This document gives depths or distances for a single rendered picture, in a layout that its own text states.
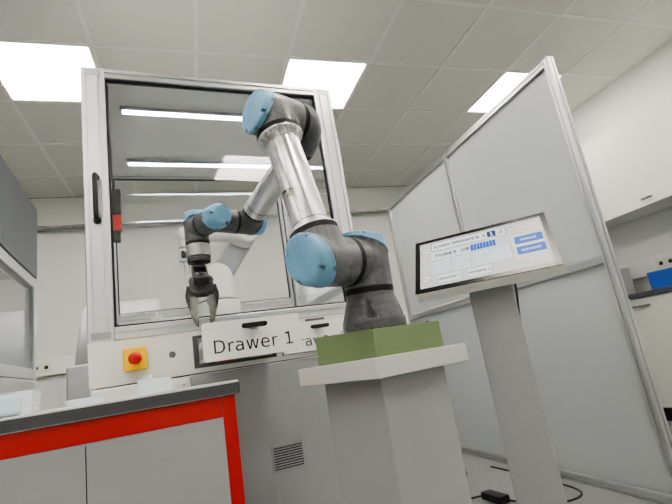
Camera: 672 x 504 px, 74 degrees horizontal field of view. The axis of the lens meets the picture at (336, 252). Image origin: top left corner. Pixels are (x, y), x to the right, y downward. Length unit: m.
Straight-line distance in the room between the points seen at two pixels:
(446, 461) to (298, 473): 0.81
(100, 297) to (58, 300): 3.38
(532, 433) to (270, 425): 0.92
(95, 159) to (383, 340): 1.30
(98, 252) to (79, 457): 0.83
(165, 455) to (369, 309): 0.53
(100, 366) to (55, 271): 3.52
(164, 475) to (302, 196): 0.66
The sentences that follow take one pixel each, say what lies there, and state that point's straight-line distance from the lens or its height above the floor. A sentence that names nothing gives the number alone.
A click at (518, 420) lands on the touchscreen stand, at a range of 1.82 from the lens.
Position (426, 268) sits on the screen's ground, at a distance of 1.82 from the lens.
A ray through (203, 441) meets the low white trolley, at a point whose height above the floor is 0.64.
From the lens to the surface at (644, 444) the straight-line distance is 2.45.
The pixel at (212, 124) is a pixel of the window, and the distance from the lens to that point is 1.99.
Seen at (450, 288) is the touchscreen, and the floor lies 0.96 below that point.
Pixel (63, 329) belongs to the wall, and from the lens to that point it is 5.03.
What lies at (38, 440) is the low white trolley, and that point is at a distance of 1.10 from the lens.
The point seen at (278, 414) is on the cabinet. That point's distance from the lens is 1.73.
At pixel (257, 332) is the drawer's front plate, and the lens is 1.37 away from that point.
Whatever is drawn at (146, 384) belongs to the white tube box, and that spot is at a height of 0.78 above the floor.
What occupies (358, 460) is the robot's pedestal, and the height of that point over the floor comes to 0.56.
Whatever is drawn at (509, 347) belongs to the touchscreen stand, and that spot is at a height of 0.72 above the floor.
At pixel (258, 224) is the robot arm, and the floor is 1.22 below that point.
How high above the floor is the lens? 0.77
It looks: 14 degrees up
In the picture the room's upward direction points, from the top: 9 degrees counter-clockwise
